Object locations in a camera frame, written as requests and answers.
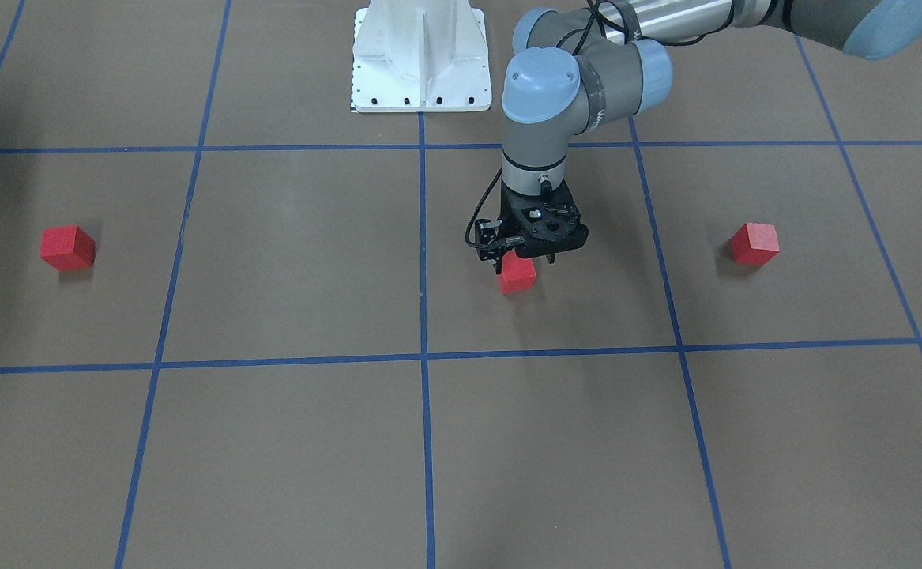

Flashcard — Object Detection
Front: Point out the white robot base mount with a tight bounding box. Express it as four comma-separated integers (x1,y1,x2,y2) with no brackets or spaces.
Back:
350,1,493,113

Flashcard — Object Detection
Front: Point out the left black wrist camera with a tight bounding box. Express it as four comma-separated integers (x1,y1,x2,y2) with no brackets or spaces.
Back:
475,219,525,264

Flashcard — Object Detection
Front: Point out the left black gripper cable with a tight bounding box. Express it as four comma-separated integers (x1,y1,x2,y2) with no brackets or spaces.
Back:
465,168,509,252

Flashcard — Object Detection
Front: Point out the red block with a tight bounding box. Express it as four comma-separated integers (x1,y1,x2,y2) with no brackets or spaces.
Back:
39,224,96,273
496,250,537,295
729,223,780,266

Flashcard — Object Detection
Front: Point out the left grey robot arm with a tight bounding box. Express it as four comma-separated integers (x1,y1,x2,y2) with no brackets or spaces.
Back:
465,1,922,275

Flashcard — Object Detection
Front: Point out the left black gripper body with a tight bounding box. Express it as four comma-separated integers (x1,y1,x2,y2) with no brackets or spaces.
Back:
497,181,589,258

